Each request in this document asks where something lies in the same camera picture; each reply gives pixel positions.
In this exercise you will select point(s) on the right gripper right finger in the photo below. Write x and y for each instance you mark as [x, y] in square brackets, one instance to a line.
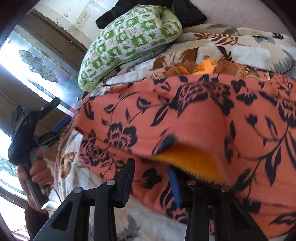
[208, 202]

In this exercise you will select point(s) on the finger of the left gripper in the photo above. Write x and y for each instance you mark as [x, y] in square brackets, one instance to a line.
[61, 124]

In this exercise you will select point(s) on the orange floral garment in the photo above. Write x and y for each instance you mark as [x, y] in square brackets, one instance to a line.
[232, 125]

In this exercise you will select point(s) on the dark red sleeve forearm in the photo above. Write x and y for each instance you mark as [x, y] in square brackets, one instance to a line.
[35, 220]

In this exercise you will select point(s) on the left hand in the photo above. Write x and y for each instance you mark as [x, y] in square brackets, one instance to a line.
[40, 173]

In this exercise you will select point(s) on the brown glass door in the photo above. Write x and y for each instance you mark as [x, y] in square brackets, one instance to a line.
[39, 62]

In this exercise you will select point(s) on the green checkered pillow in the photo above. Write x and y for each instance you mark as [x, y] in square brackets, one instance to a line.
[125, 39]

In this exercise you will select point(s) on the leaf pattern blanket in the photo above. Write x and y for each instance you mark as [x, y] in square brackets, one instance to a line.
[203, 47]

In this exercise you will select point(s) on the black garment on pillow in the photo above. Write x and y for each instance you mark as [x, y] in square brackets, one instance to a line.
[187, 13]

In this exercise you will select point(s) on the pink sofa cushion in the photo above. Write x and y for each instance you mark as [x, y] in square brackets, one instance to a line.
[245, 13]

